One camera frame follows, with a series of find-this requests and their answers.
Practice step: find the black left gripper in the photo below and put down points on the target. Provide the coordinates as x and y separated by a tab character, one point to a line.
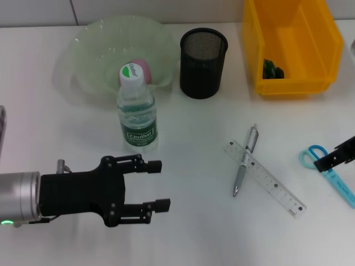
80	194

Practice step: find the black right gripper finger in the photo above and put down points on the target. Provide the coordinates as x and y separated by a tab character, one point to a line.
332	159

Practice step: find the blue scissors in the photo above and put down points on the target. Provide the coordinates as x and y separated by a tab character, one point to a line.
339	184

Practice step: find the clear plastic ruler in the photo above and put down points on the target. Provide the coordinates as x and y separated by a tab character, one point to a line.
267	178

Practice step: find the clear water bottle green label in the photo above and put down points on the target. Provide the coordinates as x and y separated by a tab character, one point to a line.
137	119

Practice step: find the silver ballpoint pen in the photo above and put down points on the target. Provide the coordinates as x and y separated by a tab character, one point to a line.
251	141

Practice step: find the pink peach toy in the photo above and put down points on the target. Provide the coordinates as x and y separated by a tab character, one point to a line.
144	69

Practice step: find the black mesh pen holder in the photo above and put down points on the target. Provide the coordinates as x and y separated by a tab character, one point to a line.
202	77

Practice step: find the pale green glass fruit plate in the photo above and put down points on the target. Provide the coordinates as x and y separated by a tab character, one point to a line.
97	50

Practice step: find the yellow plastic bin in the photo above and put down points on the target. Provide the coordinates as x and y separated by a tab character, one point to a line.
291	86

